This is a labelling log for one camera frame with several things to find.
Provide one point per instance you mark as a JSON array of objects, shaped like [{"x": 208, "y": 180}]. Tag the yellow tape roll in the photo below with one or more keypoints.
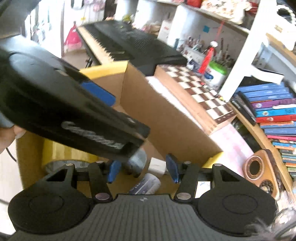
[{"x": 60, "y": 150}]

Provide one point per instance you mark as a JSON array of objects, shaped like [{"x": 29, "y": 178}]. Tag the red tassel pendant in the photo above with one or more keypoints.
[{"x": 207, "y": 59}]

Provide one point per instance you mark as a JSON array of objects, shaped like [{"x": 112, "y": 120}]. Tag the wooden chessboard box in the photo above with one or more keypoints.
[{"x": 196, "y": 88}]

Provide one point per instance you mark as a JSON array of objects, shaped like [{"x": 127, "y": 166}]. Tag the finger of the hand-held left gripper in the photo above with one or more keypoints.
[{"x": 99, "y": 93}]

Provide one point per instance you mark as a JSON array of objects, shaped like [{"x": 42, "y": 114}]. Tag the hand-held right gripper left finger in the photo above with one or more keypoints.
[{"x": 114, "y": 172}]

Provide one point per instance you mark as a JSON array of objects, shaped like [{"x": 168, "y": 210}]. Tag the white pen holder with pens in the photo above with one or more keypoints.
[{"x": 193, "y": 52}]

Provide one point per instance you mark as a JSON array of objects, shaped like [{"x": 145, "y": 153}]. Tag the white paper card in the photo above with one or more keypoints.
[{"x": 203, "y": 188}]

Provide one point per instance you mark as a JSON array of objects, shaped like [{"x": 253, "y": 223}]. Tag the black electronic keyboard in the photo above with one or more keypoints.
[{"x": 129, "y": 39}]

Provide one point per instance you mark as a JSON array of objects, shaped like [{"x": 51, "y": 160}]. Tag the yellow cardboard box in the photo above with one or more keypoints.
[{"x": 161, "y": 115}]

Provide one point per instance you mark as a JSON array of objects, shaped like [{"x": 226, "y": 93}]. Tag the brown retro radio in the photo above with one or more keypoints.
[{"x": 254, "y": 166}]

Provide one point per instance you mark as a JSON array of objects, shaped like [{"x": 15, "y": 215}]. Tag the pink hanging bag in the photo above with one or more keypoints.
[{"x": 71, "y": 39}]

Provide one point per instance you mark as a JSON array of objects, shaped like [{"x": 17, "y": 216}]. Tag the row of colourful books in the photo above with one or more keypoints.
[{"x": 277, "y": 111}]

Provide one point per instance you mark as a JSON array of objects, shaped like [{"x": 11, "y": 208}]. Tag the white shelf unit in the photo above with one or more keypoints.
[{"x": 240, "y": 69}]

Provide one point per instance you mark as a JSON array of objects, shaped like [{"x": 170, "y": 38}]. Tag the white charger cube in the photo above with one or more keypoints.
[{"x": 157, "y": 166}]

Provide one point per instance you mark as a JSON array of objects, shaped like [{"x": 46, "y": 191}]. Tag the white plastic bottle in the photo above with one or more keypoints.
[{"x": 145, "y": 184}]

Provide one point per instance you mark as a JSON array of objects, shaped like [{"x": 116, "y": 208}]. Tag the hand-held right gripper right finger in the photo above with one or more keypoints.
[{"x": 173, "y": 168}]

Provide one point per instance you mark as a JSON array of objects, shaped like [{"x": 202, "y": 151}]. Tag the green lid white container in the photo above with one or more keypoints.
[{"x": 216, "y": 76}]

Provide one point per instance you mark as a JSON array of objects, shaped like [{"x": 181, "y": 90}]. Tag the white box with red print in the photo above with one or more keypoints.
[{"x": 165, "y": 31}]

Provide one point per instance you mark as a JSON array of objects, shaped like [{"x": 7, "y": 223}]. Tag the person's left hand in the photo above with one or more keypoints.
[{"x": 9, "y": 136}]

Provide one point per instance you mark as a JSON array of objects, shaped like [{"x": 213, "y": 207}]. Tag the pink floral cartoon ornament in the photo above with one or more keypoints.
[{"x": 222, "y": 5}]

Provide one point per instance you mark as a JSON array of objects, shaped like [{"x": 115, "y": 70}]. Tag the grey round object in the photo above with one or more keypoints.
[{"x": 138, "y": 162}]

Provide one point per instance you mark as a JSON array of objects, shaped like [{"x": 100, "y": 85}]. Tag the pink checkered cloth-covered desktop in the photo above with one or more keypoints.
[{"x": 235, "y": 143}]

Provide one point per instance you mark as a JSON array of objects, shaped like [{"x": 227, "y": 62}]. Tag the black keyboard stand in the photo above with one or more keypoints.
[{"x": 91, "y": 62}]

